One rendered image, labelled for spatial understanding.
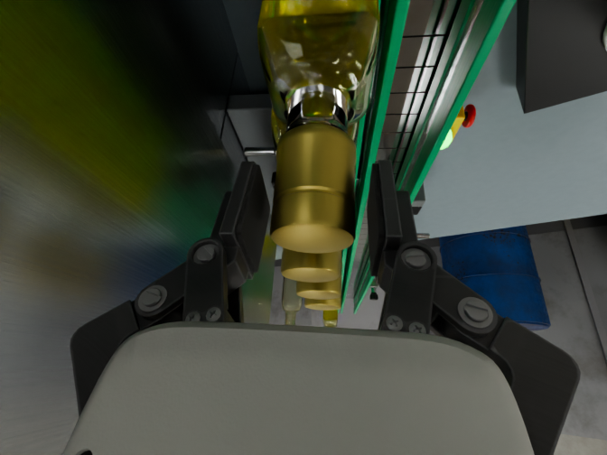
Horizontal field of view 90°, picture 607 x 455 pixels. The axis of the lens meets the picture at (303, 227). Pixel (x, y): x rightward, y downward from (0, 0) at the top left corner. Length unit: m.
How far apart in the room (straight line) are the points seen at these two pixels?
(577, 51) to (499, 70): 0.11
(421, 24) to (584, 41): 0.25
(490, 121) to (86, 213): 0.69
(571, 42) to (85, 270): 0.58
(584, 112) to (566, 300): 2.47
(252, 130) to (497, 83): 0.43
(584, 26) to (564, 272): 2.76
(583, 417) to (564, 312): 0.70
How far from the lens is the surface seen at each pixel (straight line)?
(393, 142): 0.53
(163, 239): 0.26
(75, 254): 0.19
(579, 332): 3.15
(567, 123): 0.82
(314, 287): 0.22
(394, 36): 0.30
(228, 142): 0.49
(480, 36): 0.33
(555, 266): 3.23
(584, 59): 0.61
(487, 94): 0.68
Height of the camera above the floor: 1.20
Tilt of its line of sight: 23 degrees down
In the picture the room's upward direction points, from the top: 177 degrees counter-clockwise
